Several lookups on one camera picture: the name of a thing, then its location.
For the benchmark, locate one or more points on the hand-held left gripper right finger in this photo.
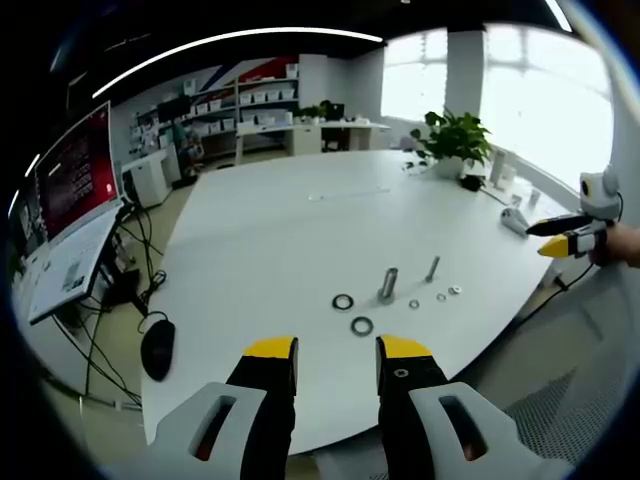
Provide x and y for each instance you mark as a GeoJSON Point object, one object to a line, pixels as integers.
{"type": "Point", "coordinates": [420, 400]}

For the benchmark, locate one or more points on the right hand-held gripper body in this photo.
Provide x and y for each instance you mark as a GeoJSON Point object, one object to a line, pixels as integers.
{"type": "Point", "coordinates": [600, 192]}

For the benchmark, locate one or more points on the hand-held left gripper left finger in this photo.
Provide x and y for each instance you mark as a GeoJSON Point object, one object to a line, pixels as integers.
{"type": "Point", "coordinates": [252, 395]}

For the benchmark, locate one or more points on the large dark metal washer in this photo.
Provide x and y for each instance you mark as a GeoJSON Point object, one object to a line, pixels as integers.
{"type": "Point", "coordinates": [362, 325]}
{"type": "Point", "coordinates": [343, 301]}

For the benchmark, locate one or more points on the large threaded metal stud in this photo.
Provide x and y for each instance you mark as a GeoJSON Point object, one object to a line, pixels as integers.
{"type": "Point", "coordinates": [388, 285]}

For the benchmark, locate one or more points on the slim threaded metal bolt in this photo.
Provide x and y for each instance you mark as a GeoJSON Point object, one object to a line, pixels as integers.
{"type": "Point", "coordinates": [433, 269]}

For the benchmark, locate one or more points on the person's right hand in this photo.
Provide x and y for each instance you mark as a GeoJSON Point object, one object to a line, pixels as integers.
{"type": "Point", "coordinates": [617, 245]}

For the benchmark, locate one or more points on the white cylindrical device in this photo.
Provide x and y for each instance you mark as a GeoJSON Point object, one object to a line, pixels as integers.
{"type": "Point", "coordinates": [514, 220]}

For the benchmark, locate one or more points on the black computer mouse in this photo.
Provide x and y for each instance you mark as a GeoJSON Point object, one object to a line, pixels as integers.
{"type": "Point", "coordinates": [159, 350]}

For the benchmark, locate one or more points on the grey mesh office chair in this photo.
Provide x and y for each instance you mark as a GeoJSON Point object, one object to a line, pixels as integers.
{"type": "Point", "coordinates": [555, 420]}

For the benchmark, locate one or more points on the green potted plant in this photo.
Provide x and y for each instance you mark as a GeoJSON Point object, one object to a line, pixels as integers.
{"type": "Point", "coordinates": [452, 140]}

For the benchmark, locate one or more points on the white round-topped table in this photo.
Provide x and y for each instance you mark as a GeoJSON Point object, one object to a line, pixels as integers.
{"type": "Point", "coordinates": [280, 240]}

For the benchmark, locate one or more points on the white cabinet unit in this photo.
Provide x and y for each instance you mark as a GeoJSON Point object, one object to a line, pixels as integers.
{"type": "Point", "coordinates": [145, 182]}

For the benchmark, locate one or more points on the monitor with red screen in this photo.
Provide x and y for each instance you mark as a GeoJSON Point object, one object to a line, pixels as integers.
{"type": "Point", "coordinates": [75, 210]}

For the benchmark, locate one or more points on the white counter desk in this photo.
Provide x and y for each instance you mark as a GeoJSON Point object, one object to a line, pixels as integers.
{"type": "Point", "coordinates": [310, 135]}

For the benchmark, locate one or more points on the curved ceiling light strip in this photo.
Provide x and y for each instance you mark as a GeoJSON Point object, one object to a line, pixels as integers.
{"type": "Point", "coordinates": [225, 50]}

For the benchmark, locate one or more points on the white wall shelving with bins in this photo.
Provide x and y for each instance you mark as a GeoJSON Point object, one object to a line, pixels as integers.
{"type": "Point", "coordinates": [235, 107]}

